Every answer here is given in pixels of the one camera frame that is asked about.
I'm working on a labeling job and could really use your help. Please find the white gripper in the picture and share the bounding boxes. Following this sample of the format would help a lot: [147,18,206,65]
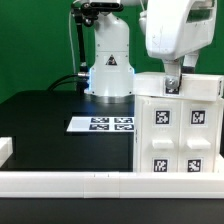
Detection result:
[145,0,217,89]

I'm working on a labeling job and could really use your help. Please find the white cabinet body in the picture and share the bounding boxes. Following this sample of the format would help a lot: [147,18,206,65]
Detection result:
[132,94,224,174]

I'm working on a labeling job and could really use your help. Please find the white cabinet top box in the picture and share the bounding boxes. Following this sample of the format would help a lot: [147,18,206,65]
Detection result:
[133,72,224,101]

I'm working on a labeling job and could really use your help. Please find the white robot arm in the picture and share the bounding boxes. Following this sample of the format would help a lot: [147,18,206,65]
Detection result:
[70,0,217,103]

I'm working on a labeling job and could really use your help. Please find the white marker base sheet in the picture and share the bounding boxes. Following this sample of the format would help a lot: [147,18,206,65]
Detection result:
[67,116,134,133]

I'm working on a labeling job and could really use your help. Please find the white U-shaped fence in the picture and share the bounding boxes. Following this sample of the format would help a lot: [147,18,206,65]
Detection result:
[0,137,224,199]

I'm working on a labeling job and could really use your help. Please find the black cable bundle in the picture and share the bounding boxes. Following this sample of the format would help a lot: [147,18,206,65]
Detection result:
[46,73,88,92]

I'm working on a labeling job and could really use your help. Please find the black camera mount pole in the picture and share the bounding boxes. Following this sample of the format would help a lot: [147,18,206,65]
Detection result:
[70,1,98,75]

